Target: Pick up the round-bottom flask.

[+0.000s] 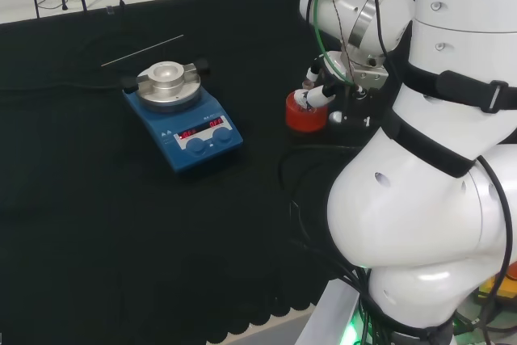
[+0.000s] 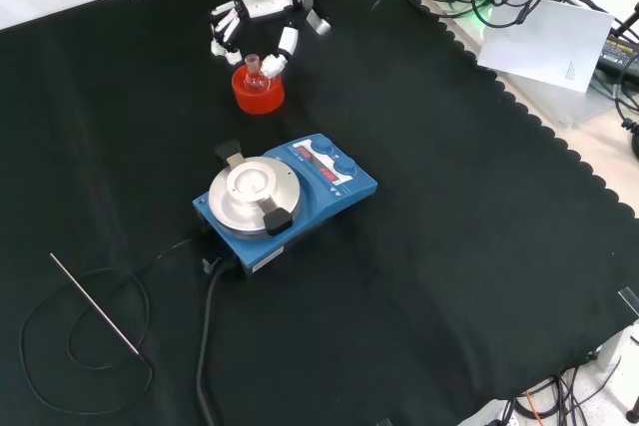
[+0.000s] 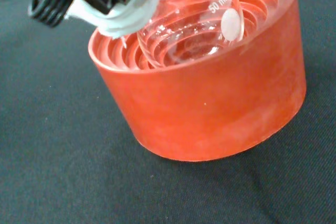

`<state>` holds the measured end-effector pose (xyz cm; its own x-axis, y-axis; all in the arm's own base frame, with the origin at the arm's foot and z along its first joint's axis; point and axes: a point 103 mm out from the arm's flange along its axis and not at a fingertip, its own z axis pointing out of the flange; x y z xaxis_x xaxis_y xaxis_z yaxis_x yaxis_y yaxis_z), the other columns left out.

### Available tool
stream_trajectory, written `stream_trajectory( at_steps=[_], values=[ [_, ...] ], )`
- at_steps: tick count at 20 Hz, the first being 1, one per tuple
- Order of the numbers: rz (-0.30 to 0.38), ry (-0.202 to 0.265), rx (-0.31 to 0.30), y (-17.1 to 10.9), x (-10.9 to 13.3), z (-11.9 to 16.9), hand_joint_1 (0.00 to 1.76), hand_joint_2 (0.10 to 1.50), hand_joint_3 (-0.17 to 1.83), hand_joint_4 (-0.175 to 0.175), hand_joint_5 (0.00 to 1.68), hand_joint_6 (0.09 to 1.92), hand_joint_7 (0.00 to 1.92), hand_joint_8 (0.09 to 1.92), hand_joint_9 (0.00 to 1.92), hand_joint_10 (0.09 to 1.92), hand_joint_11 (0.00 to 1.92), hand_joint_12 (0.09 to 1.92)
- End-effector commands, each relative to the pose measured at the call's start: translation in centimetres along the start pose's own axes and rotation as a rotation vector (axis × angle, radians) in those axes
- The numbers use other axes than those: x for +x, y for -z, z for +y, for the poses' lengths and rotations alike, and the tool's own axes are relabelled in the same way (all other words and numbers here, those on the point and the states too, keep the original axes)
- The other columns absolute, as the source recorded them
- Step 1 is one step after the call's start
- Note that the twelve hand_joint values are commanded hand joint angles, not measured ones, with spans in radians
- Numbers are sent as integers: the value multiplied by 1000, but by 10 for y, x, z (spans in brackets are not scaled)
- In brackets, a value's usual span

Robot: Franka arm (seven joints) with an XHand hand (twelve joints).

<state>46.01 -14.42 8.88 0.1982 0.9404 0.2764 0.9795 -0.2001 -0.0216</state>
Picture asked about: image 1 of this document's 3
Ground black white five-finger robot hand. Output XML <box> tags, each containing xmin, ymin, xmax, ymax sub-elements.
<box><xmin>296</xmin><ymin>56</ymin><xmax>391</xmax><ymax>128</ymax></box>

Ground clear glass round-bottom flask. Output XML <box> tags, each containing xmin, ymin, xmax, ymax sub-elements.
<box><xmin>296</xmin><ymin>80</ymin><xmax>320</xmax><ymax>114</ymax></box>

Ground blue-base heater with display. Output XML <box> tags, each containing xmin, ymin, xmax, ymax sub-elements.
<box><xmin>122</xmin><ymin>60</ymin><xmax>245</xmax><ymax>174</ymax></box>

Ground yellow stop button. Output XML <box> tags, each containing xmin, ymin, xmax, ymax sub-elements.
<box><xmin>478</xmin><ymin>262</ymin><xmax>517</xmax><ymax>306</ymax></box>

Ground thin metal probe rod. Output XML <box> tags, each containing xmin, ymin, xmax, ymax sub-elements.
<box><xmin>100</xmin><ymin>34</ymin><xmax>185</xmax><ymax>67</ymax></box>

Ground black bench cloth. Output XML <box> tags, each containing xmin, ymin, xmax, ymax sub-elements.
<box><xmin>0</xmin><ymin>0</ymin><xmax>389</xmax><ymax>345</ymax></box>

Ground orange-red ribbed flask ring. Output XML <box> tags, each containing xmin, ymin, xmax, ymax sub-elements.
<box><xmin>284</xmin><ymin>90</ymin><xmax>329</xmax><ymax>134</ymax></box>

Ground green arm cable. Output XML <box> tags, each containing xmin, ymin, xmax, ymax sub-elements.
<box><xmin>309</xmin><ymin>0</ymin><xmax>357</xmax><ymax>88</ymax></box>

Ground aluminium heating block black handles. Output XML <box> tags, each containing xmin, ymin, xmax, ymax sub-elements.
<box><xmin>122</xmin><ymin>59</ymin><xmax>210</xmax><ymax>98</ymax></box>

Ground black cable bundle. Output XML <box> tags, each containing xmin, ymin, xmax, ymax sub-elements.
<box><xmin>278</xmin><ymin>142</ymin><xmax>389</xmax><ymax>345</ymax></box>

